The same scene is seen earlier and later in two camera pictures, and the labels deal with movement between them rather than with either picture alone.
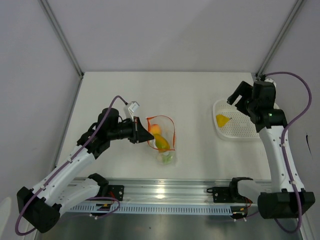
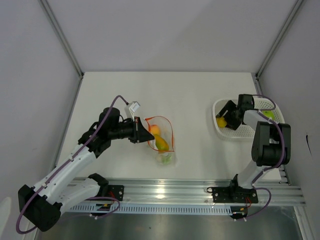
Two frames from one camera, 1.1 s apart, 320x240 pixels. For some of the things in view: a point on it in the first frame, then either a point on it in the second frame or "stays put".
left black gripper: [141, 134] stays put
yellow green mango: [161, 142] stays put
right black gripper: [243, 89] -> [230, 106]
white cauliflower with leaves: [166, 159] stays put
